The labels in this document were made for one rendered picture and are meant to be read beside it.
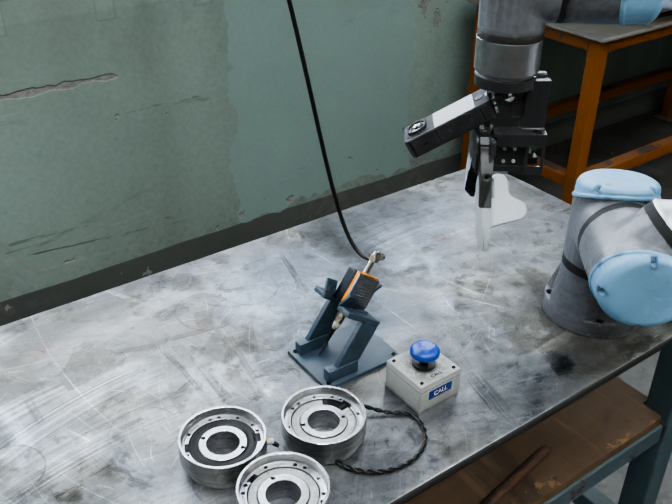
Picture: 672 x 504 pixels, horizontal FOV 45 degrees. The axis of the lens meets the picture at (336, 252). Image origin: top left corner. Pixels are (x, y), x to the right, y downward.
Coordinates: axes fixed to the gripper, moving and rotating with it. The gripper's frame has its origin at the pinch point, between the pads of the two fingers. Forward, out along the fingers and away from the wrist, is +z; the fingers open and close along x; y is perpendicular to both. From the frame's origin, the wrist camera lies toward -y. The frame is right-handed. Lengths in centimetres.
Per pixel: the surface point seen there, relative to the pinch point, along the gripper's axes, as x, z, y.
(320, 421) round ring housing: -15.0, 21.0, -19.0
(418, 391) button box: -11.8, 18.3, -6.5
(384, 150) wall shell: 199, 77, -6
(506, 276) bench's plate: 21.9, 21.8, 9.9
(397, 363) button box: -7.3, 17.4, -9.1
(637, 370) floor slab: 98, 102, 68
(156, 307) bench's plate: 10, 21, -46
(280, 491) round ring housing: -26.9, 20.9, -22.9
